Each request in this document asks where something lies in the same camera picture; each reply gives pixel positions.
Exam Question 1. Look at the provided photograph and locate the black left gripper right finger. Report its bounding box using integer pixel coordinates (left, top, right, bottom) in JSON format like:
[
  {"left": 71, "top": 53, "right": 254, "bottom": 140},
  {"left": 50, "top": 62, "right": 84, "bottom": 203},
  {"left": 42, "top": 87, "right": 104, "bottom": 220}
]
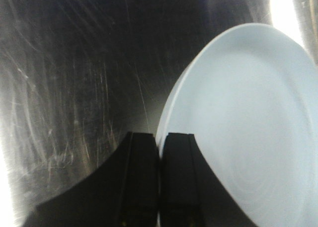
[{"left": 159, "top": 133, "right": 255, "bottom": 227}]

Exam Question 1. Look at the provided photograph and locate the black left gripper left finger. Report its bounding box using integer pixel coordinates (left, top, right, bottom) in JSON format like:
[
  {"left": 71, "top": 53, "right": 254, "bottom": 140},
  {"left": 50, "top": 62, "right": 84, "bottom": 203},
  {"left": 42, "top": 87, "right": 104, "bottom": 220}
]
[{"left": 23, "top": 132, "right": 159, "bottom": 227}]

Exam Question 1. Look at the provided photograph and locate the light blue plate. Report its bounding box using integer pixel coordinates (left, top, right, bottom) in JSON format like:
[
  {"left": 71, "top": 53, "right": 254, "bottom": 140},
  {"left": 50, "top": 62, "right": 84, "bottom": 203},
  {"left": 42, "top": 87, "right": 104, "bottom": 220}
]
[{"left": 156, "top": 23, "right": 318, "bottom": 227}]

